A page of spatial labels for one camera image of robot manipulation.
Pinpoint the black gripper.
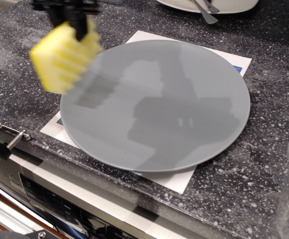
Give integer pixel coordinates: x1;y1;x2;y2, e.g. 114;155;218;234
31;0;100;41

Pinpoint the yellow wavy sponge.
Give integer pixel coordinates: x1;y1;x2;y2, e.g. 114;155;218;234
29;18;103;95

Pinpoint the grey round plate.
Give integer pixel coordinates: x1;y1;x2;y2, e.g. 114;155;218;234
60;40;251;172

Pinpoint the white dish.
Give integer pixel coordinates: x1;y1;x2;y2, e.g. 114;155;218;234
156;0;259;14

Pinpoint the white dishwasher control panel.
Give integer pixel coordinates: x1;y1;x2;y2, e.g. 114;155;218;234
0;154;227;239

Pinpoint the silver spoon handle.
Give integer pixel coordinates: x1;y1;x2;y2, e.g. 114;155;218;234
193;0;218;24

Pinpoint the silver fork handle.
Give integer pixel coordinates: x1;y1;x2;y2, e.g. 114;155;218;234
204;0;220;13

